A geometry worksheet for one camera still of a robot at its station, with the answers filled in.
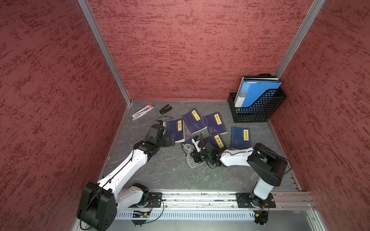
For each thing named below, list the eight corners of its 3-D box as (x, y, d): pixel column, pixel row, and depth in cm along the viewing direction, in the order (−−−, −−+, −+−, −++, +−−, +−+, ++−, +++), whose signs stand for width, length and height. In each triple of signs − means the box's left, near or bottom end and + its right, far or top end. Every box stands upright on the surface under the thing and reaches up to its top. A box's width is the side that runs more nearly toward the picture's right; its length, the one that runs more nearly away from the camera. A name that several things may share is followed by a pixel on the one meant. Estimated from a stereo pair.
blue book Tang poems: (190, 134, 103) (190, 132, 100) (180, 116, 113) (180, 113, 111) (206, 128, 106) (207, 125, 104) (195, 110, 117) (195, 108, 115)
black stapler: (159, 112, 116) (159, 110, 114) (168, 105, 121) (168, 104, 119) (163, 115, 114) (163, 113, 112) (172, 108, 119) (172, 106, 117)
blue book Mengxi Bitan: (230, 148, 96) (231, 147, 94) (231, 126, 107) (231, 125, 106) (250, 151, 94) (251, 150, 93) (248, 129, 106) (249, 128, 104)
